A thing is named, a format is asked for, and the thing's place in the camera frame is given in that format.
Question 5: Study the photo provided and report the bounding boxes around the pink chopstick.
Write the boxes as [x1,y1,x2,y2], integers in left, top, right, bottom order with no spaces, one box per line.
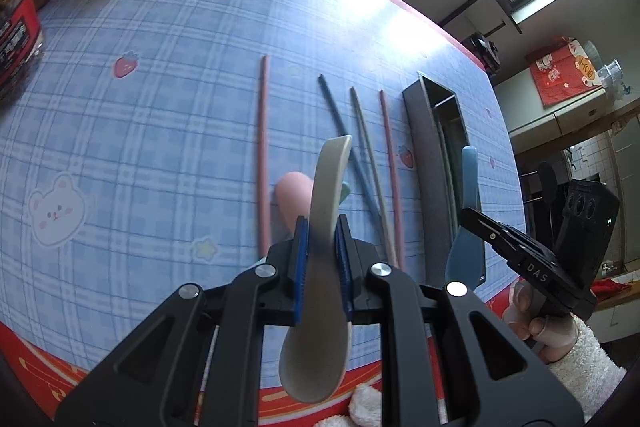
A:
[378,89,406,270]
[257,55,273,258]

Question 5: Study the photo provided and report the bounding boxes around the red printed cloth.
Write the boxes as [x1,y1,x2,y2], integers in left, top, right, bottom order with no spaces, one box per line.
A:
[525,36,601,108]

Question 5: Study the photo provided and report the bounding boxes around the blue plaid table mat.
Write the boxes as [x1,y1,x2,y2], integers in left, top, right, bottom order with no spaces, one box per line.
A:
[0,0,523,375]

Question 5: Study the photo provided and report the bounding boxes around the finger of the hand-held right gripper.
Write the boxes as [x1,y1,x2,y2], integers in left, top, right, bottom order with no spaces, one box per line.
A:
[459,207,521,260]

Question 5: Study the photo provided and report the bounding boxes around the blue chopstick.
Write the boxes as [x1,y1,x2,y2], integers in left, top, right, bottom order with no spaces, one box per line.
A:
[318,74,383,215]

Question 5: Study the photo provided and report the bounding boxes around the clear containers on fridge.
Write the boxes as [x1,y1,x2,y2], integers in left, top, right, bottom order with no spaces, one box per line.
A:
[595,57,626,98]

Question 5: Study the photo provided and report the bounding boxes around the silver black rice cooker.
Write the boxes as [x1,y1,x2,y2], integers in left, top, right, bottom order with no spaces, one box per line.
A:
[467,32,501,72]

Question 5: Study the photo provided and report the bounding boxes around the beige spoon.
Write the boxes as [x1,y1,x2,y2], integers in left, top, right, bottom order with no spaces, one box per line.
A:
[279,134,353,404]

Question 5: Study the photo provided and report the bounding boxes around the person's right forearm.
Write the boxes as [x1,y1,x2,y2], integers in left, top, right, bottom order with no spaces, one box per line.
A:
[547,314,628,418]

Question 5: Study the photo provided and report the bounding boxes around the pink spoon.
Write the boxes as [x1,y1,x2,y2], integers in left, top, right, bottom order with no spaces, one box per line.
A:
[275,171,316,238]

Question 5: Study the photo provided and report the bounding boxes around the black metal frame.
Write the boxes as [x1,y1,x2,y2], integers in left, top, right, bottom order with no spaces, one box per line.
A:
[440,0,506,40]

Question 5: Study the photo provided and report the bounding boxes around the black chair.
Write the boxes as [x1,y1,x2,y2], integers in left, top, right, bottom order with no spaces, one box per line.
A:
[520,162,561,253]

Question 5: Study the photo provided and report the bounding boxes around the person's right hand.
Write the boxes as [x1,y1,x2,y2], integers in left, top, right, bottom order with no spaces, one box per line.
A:
[502,282,578,363]

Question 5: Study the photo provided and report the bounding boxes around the black-lidded red label jar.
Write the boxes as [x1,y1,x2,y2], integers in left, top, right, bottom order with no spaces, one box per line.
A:
[0,0,46,102]

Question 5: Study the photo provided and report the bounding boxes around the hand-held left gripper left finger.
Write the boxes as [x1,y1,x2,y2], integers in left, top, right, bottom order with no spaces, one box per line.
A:
[54,215,311,427]

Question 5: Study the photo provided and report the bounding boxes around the perforated metal utensil tray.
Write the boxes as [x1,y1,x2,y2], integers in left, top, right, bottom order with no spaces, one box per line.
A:
[402,72,487,295]

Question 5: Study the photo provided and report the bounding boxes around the beige chopstick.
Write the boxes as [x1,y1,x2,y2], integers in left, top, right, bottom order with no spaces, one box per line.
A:
[349,87,398,268]

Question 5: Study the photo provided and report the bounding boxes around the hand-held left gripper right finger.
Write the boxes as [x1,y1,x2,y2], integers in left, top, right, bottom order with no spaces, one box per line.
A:
[336,214,586,427]

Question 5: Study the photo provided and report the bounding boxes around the blue spoon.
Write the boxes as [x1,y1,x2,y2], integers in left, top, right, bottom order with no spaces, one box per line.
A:
[444,146,485,290]

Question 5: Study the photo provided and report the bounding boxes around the white fridge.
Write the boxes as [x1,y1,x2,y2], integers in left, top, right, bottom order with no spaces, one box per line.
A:
[507,84,640,148]

